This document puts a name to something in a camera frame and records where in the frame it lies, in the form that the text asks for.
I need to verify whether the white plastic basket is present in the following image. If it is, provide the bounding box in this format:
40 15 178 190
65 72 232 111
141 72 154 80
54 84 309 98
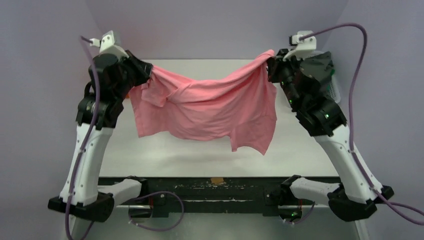
327 74 341 104

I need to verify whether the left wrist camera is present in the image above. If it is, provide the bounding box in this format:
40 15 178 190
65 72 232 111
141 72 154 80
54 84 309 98
88 30 129 59

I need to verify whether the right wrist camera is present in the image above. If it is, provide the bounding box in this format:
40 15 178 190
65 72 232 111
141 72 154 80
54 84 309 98
283 30 317 61

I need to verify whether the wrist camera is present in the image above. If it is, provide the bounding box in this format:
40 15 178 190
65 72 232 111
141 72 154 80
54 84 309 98
283 30 317 61
88 30 129 59

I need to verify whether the brown tape piece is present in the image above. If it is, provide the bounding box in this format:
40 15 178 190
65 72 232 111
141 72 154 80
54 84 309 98
210 177 225 186

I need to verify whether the pink t shirt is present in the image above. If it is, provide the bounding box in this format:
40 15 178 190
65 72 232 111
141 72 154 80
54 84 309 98
129 50 277 154

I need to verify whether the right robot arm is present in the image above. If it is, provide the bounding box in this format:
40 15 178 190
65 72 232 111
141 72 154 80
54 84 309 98
267 48 394 222

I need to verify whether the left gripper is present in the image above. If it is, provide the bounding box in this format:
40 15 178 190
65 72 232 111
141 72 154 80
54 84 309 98
113 49 152 102

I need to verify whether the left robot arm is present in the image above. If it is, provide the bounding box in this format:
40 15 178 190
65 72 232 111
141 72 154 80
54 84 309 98
47 52 153 223

